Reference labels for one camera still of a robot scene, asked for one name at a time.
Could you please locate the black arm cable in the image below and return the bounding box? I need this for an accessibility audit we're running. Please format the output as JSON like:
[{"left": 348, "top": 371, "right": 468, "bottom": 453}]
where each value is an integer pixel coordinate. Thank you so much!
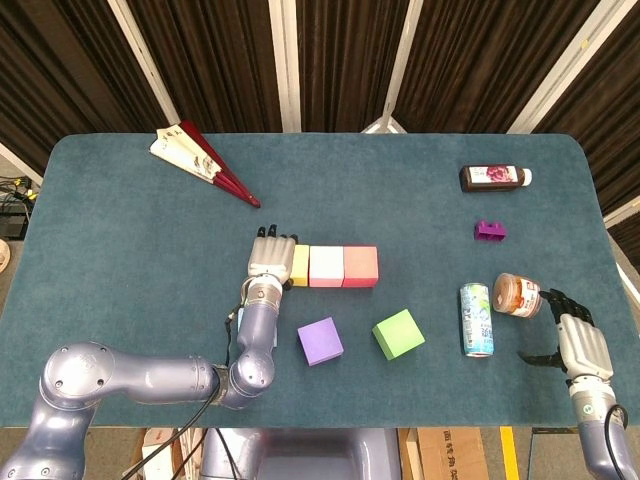
[
  {"left": 119, "top": 289, "right": 251, "bottom": 480},
  {"left": 602, "top": 402, "right": 632, "bottom": 480}
]

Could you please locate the green foam cube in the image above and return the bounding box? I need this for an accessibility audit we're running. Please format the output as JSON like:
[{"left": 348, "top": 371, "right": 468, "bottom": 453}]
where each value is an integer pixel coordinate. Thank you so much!
[{"left": 371, "top": 308, "right": 427, "bottom": 360}]

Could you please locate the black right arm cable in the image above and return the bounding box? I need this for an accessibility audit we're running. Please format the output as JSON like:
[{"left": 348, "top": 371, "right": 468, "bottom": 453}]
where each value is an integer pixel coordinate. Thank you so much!
[{"left": 602, "top": 402, "right": 632, "bottom": 480}]

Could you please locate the purple plastic block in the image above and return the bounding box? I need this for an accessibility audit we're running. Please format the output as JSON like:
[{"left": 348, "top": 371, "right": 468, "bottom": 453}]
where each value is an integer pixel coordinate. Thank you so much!
[{"left": 473, "top": 219, "right": 508, "bottom": 244}]

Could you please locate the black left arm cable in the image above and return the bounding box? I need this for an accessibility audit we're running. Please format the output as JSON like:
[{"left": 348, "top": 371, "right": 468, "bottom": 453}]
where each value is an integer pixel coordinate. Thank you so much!
[{"left": 119, "top": 289, "right": 251, "bottom": 480}]

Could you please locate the light blue foam cube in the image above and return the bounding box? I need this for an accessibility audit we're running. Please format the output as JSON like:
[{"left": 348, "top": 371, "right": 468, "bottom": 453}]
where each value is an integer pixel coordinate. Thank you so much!
[{"left": 236, "top": 305, "right": 280, "bottom": 349}]

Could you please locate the brown bottle with white cap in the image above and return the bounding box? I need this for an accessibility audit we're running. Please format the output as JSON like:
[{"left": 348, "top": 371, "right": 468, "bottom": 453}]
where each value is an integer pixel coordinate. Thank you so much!
[{"left": 458, "top": 164, "right": 534, "bottom": 194}]

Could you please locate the light wooden plank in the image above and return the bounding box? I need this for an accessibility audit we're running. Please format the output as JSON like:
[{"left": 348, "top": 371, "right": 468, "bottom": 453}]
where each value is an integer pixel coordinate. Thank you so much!
[{"left": 403, "top": 428, "right": 426, "bottom": 480}]

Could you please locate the black floor box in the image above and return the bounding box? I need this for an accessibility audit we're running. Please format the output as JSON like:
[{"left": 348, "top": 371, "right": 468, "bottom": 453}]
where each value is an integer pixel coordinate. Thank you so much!
[{"left": 0, "top": 213, "right": 29, "bottom": 239}]

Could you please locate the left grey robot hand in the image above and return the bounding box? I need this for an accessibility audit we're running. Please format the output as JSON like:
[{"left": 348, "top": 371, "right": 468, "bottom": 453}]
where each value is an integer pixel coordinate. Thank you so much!
[{"left": 247, "top": 224, "right": 300, "bottom": 291}]

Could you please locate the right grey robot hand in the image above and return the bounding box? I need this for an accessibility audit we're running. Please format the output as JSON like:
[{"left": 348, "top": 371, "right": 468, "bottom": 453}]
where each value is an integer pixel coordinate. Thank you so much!
[{"left": 517, "top": 288, "right": 615, "bottom": 384}]

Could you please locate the red and white folding fan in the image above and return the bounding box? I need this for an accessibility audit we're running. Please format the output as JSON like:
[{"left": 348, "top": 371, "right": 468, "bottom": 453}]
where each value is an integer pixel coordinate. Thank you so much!
[{"left": 148, "top": 119, "right": 262, "bottom": 209}]

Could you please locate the white green drink can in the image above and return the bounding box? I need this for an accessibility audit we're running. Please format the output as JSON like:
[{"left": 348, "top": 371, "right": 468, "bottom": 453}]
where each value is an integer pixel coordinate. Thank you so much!
[{"left": 459, "top": 282, "right": 496, "bottom": 359}]

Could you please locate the brown cardboard box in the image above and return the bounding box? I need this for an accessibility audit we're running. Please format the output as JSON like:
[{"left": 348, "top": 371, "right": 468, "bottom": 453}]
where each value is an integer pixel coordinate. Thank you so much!
[{"left": 417, "top": 427, "right": 491, "bottom": 480}]

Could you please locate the floor cable bundle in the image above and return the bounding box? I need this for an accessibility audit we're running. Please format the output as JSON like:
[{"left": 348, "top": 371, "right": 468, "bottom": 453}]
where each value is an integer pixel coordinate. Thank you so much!
[{"left": 0, "top": 174, "right": 40, "bottom": 204}]

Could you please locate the dark brown curtain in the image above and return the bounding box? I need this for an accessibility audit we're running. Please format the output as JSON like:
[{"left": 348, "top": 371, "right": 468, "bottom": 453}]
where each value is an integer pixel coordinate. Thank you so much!
[{"left": 0, "top": 0, "right": 640, "bottom": 251}]

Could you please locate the clear jar with orange contents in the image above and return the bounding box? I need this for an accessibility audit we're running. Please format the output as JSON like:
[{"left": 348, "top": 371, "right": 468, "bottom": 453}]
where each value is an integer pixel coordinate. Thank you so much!
[{"left": 492, "top": 272, "right": 544, "bottom": 318}]

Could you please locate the pink foam cube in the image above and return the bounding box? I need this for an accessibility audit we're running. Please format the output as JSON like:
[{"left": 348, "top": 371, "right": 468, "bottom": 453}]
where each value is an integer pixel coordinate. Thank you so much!
[{"left": 308, "top": 245, "right": 346, "bottom": 289}]

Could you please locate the red foam cube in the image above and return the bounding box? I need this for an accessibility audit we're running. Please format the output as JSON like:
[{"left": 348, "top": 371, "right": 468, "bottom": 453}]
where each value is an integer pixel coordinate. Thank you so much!
[{"left": 342, "top": 245, "right": 380, "bottom": 290}]

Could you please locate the white cardboard box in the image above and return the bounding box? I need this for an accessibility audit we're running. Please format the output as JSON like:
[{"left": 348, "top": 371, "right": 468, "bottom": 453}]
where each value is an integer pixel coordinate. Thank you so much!
[{"left": 141, "top": 428, "right": 182, "bottom": 480}]

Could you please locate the grey robot torso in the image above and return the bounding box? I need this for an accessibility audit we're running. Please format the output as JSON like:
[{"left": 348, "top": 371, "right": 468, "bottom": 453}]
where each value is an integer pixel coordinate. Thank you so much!
[{"left": 199, "top": 427, "right": 404, "bottom": 480}]

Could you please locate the white frame post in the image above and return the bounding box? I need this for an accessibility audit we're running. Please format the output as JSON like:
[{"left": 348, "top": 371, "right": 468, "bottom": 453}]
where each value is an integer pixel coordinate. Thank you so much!
[
  {"left": 507, "top": 0, "right": 626, "bottom": 135},
  {"left": 359, "top": 0, "right": 437, "bottom": 135},
  {"left": 107, "top": 0, "right": 182, "bottom": 132},
  {"left": 268, "top": 0, "right": 303, "bottom": 134}
]

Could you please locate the yellow foam cube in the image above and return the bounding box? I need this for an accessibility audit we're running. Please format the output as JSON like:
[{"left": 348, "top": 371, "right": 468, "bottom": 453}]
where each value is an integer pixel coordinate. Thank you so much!
[{"left": 289, "top": 244, "right": 311, "bottom": 288}]

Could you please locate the purple foam cube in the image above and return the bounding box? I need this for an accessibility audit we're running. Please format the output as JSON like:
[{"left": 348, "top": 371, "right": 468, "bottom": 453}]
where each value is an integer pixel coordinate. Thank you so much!
[{"left": 296, "top": 316, "right": 345, "bottom": 368}]

